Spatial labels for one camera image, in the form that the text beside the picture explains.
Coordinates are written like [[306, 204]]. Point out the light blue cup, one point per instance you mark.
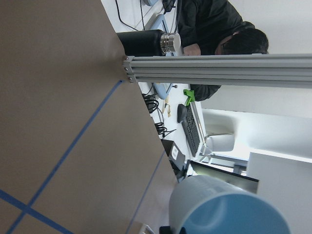
[[205, 205]]

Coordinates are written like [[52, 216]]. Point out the black computer mouse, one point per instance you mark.
[[181, 113]]

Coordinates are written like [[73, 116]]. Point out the blue teach pendant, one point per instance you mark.
[[156, 20], [162, 90]]

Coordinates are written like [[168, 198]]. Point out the black keyboard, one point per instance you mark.
[[191, 132]]

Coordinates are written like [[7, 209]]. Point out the green plastic clamp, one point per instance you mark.
[[190, 96]]

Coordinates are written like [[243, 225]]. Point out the black thermos bottle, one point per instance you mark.
[[149, 43]]

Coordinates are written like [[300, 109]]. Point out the person in dark jacket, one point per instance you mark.
[[214, 27]]

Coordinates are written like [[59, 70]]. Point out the black monitor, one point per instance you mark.
[[244, 182]]

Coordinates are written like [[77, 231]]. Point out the aluminium frame post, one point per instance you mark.
[[284, 71]]

